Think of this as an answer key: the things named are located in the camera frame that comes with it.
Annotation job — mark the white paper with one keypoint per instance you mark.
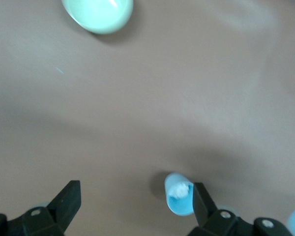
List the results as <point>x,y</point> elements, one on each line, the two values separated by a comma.
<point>179,190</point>

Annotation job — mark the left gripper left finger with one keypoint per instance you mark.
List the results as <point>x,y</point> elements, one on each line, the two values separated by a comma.
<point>39,221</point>

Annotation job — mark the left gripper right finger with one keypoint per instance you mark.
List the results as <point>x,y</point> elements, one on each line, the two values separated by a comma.
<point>221,223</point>

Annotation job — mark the pale green bowl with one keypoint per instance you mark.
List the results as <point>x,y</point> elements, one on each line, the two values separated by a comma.
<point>98,17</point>

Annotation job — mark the brown table cloth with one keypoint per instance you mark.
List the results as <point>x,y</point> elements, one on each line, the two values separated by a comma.
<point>147,103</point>

